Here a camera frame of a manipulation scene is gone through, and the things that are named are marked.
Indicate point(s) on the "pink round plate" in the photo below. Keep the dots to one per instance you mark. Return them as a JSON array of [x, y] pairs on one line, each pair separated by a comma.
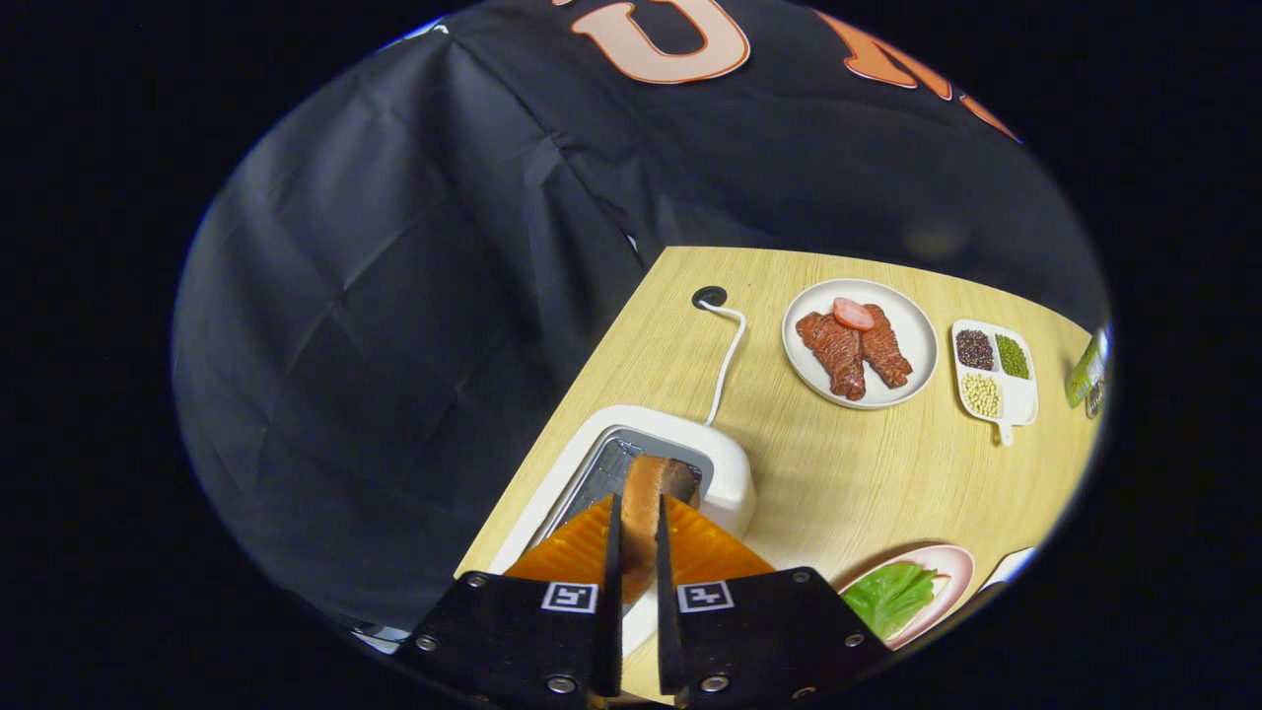
[[951, 572]]

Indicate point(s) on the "pile of dark red beans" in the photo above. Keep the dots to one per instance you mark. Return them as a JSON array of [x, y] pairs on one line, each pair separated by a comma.
[[974, 349]]

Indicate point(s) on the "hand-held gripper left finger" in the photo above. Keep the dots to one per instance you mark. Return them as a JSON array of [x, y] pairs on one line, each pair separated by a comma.
[[609, 641]]

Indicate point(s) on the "white square plate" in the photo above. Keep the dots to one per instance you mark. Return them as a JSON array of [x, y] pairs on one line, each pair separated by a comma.
[[1006, 569]]

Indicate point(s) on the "white toaster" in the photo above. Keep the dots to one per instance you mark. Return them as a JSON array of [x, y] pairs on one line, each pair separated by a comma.
[[730, 473]]

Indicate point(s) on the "pile of green beans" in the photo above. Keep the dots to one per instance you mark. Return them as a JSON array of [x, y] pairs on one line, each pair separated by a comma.
[[1012, 356]]

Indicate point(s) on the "green lettuce leaf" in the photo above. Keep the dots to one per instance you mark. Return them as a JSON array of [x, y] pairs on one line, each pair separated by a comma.
[[887, 597]]

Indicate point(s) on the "white divided dish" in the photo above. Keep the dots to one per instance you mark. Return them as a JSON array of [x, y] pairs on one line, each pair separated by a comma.
[[1020, 399]]

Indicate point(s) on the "brown meat piece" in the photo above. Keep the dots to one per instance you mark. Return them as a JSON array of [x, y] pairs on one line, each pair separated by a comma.
[[833, 355], [887, 355]]

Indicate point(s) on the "red sausage slice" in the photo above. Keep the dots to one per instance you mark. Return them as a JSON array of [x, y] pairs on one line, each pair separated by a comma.
[[854, 314]]

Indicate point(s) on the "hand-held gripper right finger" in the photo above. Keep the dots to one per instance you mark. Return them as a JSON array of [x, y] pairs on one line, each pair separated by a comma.
[[668, 631]]

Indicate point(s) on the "green and silver bottle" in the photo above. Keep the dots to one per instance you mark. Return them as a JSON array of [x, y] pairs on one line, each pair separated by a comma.
[[1085, 375]]

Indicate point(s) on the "black backdrop cloth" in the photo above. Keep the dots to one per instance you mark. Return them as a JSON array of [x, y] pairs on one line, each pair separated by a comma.
[[394, 296]]

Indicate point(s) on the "toasted bread slice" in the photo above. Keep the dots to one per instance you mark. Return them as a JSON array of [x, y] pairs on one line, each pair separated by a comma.
[[641, 513]]

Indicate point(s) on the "white round plate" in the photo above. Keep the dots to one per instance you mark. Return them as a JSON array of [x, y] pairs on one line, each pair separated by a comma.
[[912, 335]]

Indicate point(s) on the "pile of yellow soybeans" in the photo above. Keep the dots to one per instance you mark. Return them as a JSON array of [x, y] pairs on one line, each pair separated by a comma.
[[981, 394]]

